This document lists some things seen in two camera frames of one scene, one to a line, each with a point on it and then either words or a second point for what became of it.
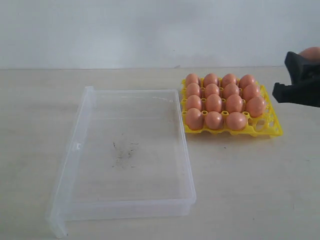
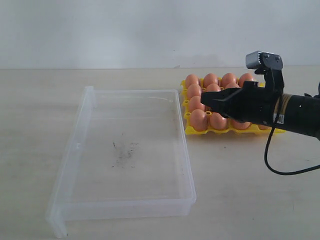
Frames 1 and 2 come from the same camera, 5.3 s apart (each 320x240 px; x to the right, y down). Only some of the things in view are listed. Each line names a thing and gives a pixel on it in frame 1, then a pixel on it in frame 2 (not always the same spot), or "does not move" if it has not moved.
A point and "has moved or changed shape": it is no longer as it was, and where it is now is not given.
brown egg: x=311 y=53 → x=264 y=127
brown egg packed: x=245 y=80 does not move
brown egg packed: x=192 y=78 does not move
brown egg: x=193 y=89 does not move
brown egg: x=211 y=89 does not move
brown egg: x=194 y=119 has moved or changed shape
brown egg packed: x=210 y=78 does not move
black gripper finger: x=309 y=95 → x=258 y=103
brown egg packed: x=228 y=78 does not move
